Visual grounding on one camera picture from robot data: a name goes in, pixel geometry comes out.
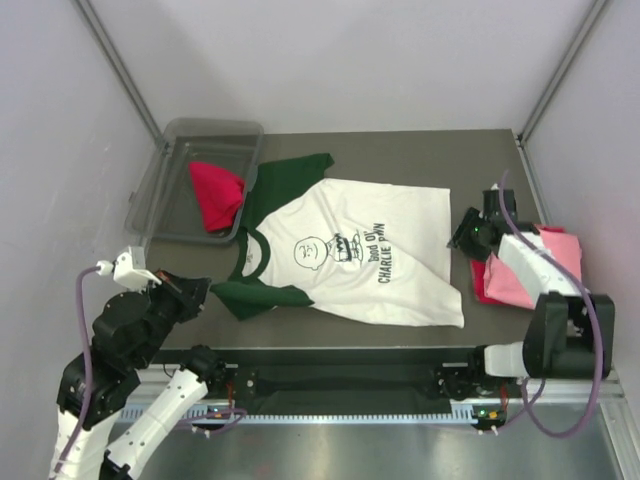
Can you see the aluminium frame post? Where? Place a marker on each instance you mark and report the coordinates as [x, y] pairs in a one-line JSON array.
[[578, 40], [107, 46]]

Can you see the right aluminium frame post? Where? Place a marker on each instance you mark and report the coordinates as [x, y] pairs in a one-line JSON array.
[[578, 40]]

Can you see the white and green t-shirt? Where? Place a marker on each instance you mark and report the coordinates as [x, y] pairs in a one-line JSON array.
[[369, 252]]

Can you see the clear grey plastic bin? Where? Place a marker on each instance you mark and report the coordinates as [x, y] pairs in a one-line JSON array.
[[164, 206]]

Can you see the pink t-shirt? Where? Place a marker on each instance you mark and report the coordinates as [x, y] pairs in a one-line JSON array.
[[535, 267]]

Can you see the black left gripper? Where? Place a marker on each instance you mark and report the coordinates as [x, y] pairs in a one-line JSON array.
[[190, 292]]

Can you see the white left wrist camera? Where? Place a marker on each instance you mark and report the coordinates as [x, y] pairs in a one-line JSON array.
[[129, 270]]

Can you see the crimson red t-shirt in bin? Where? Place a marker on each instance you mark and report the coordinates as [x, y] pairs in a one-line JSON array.
[[219, 194]]

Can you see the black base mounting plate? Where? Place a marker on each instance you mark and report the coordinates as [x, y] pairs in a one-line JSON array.
[[456, 373]]

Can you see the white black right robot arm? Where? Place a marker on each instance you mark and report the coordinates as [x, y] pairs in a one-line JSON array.
[[567, 337]]

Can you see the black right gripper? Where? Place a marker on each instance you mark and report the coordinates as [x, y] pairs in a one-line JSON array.
[[460, 238]]

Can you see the left aluminium frame post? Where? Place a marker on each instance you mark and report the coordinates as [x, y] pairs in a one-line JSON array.
[[107, 46]]

